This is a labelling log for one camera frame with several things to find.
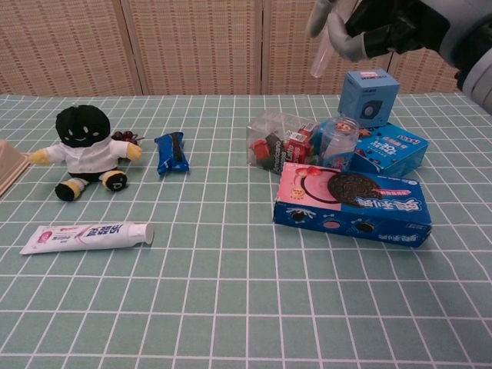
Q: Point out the light blue cube carton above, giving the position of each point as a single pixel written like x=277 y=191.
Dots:
x=369 y=100

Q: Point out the clear plastic jar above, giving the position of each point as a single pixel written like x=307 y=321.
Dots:
x=340 y=142

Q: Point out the small blue Oreo snack packet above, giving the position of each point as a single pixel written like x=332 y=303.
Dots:
x=171 y=153

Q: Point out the bamboo folding screen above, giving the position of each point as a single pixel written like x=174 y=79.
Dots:
x=192 y=46

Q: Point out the black Americano coffee packet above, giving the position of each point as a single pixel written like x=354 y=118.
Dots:
x=277 y=153

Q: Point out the clear plastic bag of snacks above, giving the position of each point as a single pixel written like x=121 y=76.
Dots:
x=273 y=125

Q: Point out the black-headed plush doll white coat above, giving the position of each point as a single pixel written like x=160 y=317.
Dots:
x=88 y=153

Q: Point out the clear tube white cap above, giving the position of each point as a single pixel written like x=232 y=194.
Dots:
x=321 y=57

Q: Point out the green grid tablecloth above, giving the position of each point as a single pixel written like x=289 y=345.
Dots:
x=230 y=288

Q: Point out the white toothpaste tube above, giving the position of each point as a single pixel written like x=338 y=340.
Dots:
x=84 y=237

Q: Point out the pink and blue Oreo box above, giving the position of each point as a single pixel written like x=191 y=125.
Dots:
x=353 y=203

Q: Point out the right robot hand grey fingers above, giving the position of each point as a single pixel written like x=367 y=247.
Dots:
x=384 y=27

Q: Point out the red Latte coffee packet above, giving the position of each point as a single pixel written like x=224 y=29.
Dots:
x=300 y=148

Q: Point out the blue Oreo carton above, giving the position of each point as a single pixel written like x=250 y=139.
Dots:
x=396 y=151

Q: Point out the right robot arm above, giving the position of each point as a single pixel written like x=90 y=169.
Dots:
x=476 y=77

